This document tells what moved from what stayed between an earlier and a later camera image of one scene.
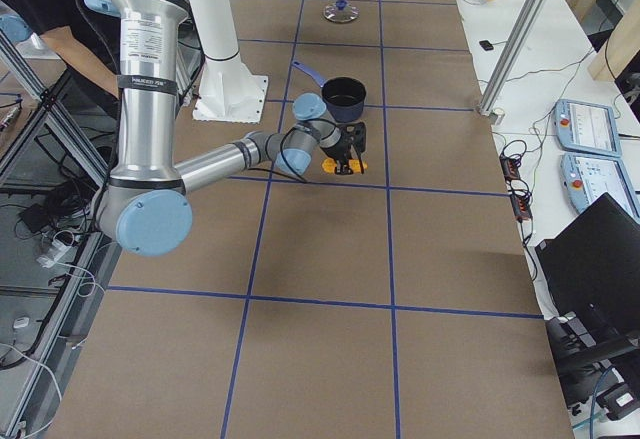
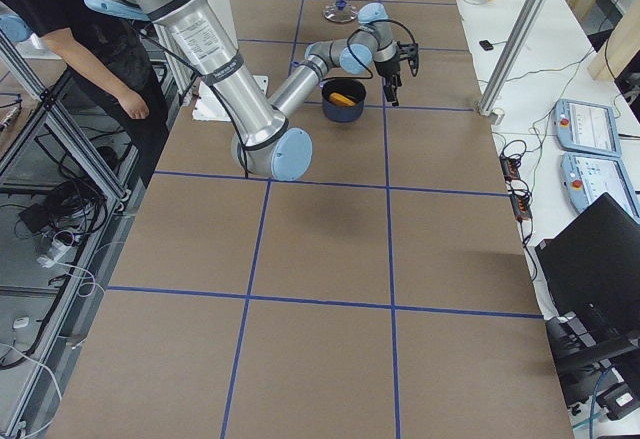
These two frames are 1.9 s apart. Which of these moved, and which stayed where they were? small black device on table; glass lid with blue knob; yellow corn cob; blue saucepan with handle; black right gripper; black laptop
Moved: yellow corn cob; black right gripper
Stayed: glass lid with blue knob; black laptop; blue saucepan with handle; small black device on table
